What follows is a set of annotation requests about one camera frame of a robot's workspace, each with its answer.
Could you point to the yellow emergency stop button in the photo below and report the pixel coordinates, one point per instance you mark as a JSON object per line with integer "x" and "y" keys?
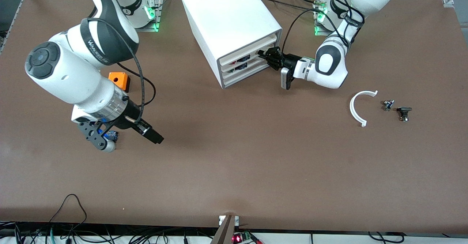
{"x": 114, "y": 136}

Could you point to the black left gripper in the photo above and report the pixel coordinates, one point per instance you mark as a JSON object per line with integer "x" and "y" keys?
{"x": 289, "y": 60}

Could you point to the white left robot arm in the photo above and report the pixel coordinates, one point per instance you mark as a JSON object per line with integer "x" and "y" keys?
{"x": 329, "y": 64}

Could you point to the black flat-head switch part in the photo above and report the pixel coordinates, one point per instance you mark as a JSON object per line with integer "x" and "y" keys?
{"x": 403, "y": 112}

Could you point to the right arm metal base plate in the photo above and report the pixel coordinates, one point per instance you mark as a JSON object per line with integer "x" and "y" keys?
{"x": 159, "y": 13}

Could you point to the circuit board with red LED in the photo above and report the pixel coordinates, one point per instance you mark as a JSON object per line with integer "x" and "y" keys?
{"x": 241, "y": 237}

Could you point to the white drawer cabinet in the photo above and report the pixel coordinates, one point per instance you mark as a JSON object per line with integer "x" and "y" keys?
{"x": 226, "y": 17}

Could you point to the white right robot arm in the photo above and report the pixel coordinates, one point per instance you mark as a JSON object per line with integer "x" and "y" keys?
{"x": 73, "y": 72}

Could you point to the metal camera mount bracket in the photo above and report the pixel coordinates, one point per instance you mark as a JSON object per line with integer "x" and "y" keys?
{"x": 225, "y": 233}

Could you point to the black red switch part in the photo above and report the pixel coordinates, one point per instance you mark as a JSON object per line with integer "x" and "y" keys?
{"x": 244, "y": 58}
{"x": 241, "y": 67}

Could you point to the white plastic drawer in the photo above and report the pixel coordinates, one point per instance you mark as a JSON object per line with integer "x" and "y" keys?
{"x": 234, "y": 53}
{"x": 228, "y": 66}
{"x": 248, "y": 75}

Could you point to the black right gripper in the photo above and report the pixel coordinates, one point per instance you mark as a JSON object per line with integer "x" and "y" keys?
{"x": 132, "y": 120}

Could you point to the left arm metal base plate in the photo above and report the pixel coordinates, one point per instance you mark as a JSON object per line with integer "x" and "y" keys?
{"x": 317, "y": 32}

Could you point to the orange button enclosure box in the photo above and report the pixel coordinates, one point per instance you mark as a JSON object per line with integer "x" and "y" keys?
{"x": 120, "y": 79}

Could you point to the small metal switch part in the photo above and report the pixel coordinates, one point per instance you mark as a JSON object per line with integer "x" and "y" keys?
{"x": 388, "y": 105}

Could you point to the white curved plastic arc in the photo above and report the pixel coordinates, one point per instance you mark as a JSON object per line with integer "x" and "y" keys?
{"x": 353, "y": 108}

